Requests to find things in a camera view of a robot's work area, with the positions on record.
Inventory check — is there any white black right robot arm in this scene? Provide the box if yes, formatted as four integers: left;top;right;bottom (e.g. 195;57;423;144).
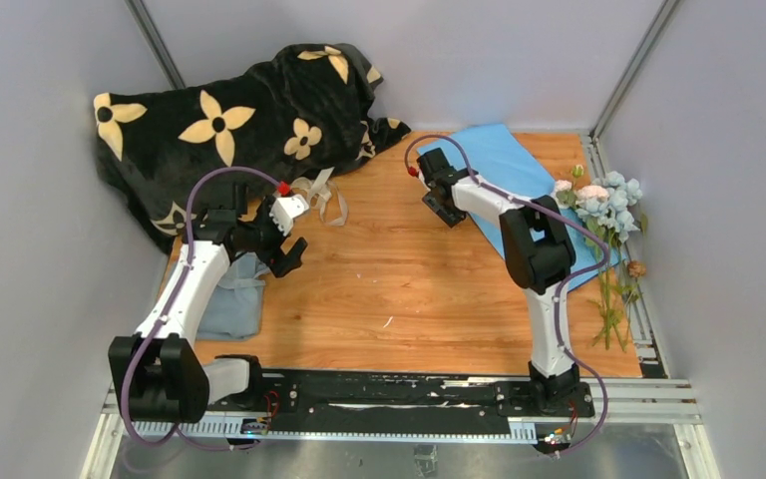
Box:
407;149;594;419

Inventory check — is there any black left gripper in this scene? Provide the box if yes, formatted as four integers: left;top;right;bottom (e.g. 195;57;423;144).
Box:
238;198;307;277

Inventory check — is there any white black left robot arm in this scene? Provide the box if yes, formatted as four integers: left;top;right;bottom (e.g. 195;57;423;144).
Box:
108;184;310;424

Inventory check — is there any pink white fake flower stem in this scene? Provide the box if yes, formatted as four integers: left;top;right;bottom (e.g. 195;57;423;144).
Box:
551;165;627;261

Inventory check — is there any orange fake flower stem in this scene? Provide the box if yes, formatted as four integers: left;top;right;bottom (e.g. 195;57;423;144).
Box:
606;260;646;352

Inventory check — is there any black floral blanket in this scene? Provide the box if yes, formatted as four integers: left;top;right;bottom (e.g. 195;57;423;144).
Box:
93;43;410;252

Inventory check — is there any blue wrapping paper sheet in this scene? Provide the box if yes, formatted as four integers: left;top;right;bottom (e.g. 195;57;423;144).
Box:
417;123;622;294

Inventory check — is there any beige ribbon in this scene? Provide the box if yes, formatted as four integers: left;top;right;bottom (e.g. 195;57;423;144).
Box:
290;168;349;227

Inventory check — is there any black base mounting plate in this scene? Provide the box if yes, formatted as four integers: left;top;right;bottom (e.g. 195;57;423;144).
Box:
208;369;595;436

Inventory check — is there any light blue denim cloth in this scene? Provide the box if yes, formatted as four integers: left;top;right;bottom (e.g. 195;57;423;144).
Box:
196;252;269;341

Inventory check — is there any blue fake flower stem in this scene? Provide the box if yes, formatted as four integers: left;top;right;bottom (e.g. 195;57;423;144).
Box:
574;171;647;350

